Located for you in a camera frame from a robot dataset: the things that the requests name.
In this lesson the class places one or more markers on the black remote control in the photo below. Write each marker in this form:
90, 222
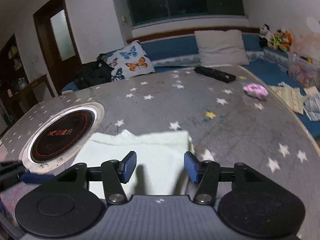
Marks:
215, 74

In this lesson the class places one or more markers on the grey pillow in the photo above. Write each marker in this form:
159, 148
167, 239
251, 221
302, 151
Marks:
221, 47

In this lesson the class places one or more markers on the clear plastic toy box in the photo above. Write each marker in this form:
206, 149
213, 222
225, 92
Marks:
304, 70

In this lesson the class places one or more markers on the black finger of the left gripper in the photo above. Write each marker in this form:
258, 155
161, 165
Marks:
14, 172

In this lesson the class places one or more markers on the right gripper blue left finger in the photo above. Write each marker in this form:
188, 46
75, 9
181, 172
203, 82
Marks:
127, 167

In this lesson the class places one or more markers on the orange plush toy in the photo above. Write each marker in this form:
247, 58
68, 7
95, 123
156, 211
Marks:
287, 39

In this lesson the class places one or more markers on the panda plush toy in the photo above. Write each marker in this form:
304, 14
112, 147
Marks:
265, 36

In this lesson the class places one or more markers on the dark wooden shelf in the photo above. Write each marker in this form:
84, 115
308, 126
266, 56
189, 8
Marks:
17, 92

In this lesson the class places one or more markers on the wooden door with glass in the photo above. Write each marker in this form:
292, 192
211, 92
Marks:
57, 43

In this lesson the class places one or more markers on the yellow plush toy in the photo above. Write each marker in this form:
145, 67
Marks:
277, 41

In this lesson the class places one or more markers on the pink cloth bundle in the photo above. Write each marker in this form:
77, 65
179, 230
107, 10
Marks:
257, 91

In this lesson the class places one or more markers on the blue sofa bench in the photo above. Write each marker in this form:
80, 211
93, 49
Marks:
199, 85

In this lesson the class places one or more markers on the butterfly print pillow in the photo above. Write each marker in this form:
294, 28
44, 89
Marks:
129, 61

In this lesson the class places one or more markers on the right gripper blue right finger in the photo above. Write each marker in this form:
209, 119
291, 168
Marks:
192, 166

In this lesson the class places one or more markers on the folded cloth pile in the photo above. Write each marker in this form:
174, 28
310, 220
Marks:
301, 104

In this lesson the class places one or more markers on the pale green shirt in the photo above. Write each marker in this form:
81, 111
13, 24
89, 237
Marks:
160, 164

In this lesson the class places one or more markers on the black bag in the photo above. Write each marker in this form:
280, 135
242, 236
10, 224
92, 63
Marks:
94, 73

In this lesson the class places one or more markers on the round induction cooker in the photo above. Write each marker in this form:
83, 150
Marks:
61, 137

